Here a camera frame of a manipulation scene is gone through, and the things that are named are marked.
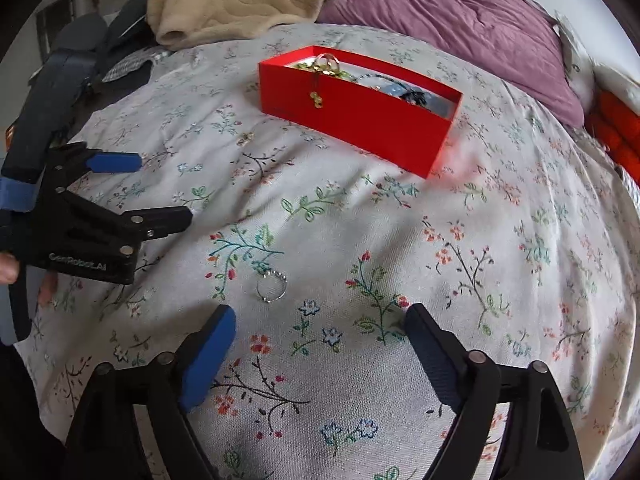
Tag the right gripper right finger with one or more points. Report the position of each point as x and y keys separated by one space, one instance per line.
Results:
x=440 y=354

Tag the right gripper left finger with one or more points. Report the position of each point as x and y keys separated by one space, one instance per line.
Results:
x=202 y=354

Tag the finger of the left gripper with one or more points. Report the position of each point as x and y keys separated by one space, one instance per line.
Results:
x=155 y=223
x=114 y=162

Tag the black flower hair clip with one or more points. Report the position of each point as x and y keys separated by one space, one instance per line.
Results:
x=417 y=98

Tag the red jewelry box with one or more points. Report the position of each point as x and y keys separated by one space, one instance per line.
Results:
x=355 y=99

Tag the left hand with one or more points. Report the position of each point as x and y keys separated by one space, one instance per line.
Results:
x=11 y=270

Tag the floral white bedsheet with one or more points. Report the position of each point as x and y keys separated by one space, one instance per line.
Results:
x=523 y=241

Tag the red orange knitted cushion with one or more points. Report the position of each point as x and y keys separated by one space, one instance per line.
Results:
x=616 y=127

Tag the purple pillow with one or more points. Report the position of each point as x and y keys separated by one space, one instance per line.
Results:
x=514 y=40

